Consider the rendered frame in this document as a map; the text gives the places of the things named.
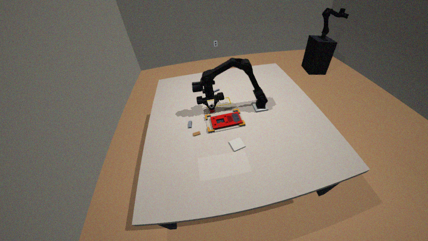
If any white square tile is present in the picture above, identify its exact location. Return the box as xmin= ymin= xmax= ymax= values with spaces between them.
xmin=229 ymin=137 xmax=246 ymax=152

